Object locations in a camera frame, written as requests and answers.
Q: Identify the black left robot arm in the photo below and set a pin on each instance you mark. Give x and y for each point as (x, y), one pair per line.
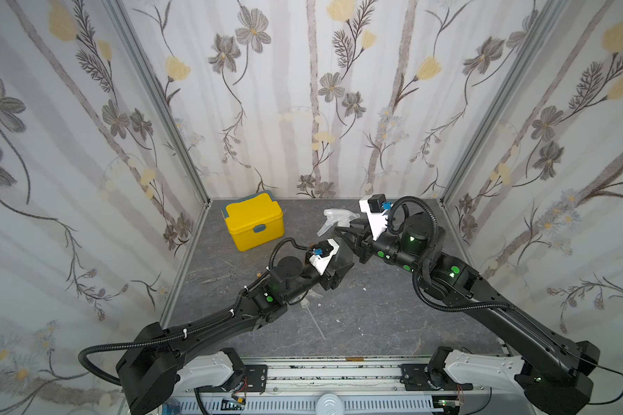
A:
(150, 368)

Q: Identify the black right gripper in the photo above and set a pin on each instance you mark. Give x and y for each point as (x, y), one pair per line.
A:
(363, 241)

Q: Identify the yellow plastic storage box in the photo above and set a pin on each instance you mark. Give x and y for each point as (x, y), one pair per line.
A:
(254, 220)

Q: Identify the clear spray nozzle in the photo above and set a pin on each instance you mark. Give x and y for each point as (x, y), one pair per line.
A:
(337, 217)
(307, 301)

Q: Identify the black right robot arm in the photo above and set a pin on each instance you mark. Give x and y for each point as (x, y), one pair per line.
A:
(551, 371)

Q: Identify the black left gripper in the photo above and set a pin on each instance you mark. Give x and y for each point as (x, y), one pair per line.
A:
(336, 277)

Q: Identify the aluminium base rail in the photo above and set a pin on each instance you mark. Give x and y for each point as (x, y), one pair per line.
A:
(343, 385)

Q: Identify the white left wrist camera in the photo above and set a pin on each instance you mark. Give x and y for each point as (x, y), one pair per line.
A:
(322, 254)

